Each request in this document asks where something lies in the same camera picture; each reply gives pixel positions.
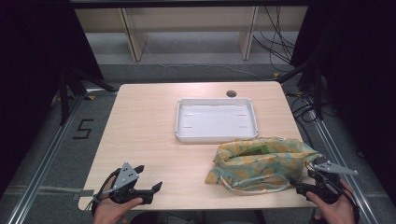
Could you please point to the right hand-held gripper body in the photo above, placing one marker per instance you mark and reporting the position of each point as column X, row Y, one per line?
column 328, row 186

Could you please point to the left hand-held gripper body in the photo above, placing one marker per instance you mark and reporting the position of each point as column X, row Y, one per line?
column 126, row 175

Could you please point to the yellow green patterned cloth bag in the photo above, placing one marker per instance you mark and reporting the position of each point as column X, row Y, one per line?
column 264, row 171

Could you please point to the green foil snack packet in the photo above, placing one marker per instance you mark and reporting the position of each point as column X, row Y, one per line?
column 256, row 151

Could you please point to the white plastic tray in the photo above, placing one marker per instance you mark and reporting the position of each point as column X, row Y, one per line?
column 214, row 119

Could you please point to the person's right hand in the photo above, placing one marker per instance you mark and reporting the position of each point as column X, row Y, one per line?
column 336, row 214

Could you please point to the person's left hand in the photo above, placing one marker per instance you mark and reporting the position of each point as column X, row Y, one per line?
column 109, row 213

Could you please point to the black metal stand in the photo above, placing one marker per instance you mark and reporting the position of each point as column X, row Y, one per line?
column 63, row 96
column 317, row 93

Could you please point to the yellow floor tape piece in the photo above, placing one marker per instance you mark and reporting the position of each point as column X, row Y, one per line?
column 276, row 75
column 91, row 97

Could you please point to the black curtain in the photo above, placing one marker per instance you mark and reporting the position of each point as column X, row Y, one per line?
column 31, row 62
column 358, row 77

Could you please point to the light wooden shelf unit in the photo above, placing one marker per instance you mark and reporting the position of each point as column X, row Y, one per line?
column 135, row 34

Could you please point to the aluminium floor rail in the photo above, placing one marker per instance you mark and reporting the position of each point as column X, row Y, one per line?
column 46, row 161
column 339, row 158

